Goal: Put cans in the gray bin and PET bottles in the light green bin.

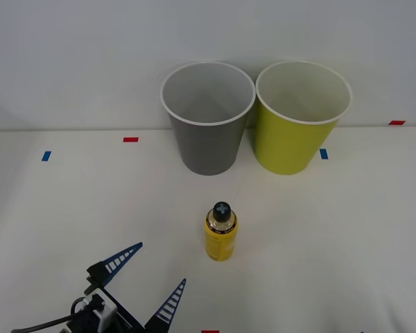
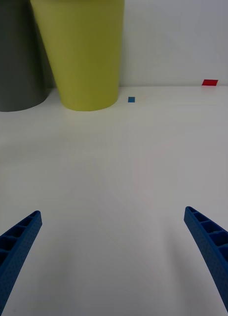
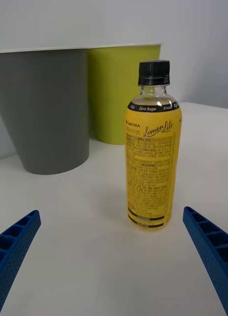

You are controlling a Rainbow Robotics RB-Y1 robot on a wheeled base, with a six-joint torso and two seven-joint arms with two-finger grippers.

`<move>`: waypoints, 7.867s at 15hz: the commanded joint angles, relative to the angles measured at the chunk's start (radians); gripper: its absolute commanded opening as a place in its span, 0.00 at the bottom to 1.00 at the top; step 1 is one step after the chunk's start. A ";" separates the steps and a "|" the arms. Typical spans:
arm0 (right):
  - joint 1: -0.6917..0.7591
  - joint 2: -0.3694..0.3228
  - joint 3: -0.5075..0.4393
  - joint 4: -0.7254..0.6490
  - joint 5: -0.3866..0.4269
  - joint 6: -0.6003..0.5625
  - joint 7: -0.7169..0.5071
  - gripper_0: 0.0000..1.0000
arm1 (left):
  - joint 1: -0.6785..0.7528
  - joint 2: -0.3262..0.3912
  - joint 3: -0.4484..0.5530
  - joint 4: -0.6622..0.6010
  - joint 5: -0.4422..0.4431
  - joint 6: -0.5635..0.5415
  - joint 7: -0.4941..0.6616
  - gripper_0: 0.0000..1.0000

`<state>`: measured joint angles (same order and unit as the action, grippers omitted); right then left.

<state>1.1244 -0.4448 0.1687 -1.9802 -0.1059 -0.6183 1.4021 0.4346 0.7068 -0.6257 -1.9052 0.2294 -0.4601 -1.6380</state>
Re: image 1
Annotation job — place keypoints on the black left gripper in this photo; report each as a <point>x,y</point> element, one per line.
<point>126,320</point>

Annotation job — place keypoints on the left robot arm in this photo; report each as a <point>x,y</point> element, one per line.
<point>100,312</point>

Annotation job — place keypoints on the yellow bottle with black cap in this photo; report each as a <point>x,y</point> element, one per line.
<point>221,239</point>

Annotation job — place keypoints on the grey plastic waste bin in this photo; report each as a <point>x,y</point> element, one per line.
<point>208,138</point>

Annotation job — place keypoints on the yellow-green plastic waste bin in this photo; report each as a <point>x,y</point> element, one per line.
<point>291,142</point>

